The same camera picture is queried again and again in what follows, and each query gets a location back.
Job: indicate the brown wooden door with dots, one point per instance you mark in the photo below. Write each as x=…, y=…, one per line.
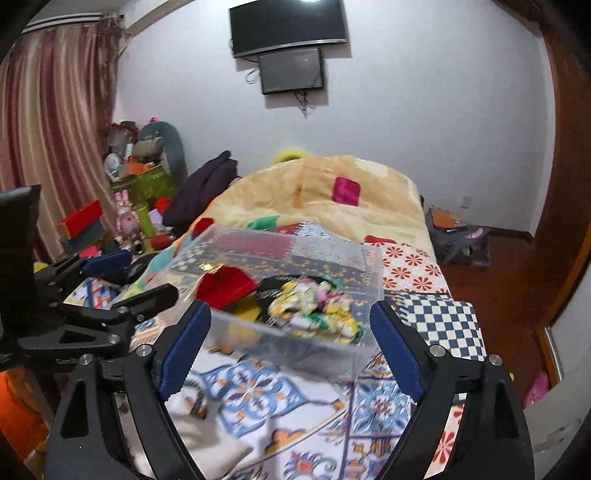
x=562, y=241

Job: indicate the large wall television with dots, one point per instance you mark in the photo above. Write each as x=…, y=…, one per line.
x=261, y=26

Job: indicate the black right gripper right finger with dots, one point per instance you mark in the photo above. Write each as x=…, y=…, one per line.
x=429, y=375

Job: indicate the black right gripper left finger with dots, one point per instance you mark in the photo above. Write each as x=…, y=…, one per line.
x=152, y=373

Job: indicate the patchwork patterned bedspread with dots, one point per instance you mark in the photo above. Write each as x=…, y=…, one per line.
x=259, y=403

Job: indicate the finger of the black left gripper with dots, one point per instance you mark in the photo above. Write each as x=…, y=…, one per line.
x=149, y=303
x=107, y=264

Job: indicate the green gift box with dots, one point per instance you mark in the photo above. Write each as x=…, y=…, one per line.
x=154, y=183

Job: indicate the clear plastic storage bin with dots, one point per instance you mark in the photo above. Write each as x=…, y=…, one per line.
x=263, y=254

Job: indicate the striped pink curtain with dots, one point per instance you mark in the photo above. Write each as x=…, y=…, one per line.
x=57, y=99

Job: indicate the red fabric with gold bow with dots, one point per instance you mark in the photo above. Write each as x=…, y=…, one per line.
x=224, y=287

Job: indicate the yellow green sponge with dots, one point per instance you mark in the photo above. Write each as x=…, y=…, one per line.
x=252, y=308

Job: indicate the grey plush toy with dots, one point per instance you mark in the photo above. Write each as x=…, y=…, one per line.
x=161, y=142

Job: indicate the beige plush blanket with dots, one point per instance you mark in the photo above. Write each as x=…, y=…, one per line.
x=350, y=197

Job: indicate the dark purple garment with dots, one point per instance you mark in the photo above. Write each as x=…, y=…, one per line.
x=198, y=190

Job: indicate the floral scrunchie cloth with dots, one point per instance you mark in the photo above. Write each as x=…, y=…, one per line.
x=317, y=307

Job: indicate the white air conditioner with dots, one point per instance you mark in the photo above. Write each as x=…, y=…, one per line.
x=139, y=15

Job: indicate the small wall monitor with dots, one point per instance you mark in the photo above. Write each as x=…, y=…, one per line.
x=292, y=70

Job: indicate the white drawstring pouch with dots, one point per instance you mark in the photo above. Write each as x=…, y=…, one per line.
x=215, y=451

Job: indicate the pink rabbit toy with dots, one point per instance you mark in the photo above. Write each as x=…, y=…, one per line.
x=126, y=222

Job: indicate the red box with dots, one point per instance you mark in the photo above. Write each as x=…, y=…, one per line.
x=79, y=220

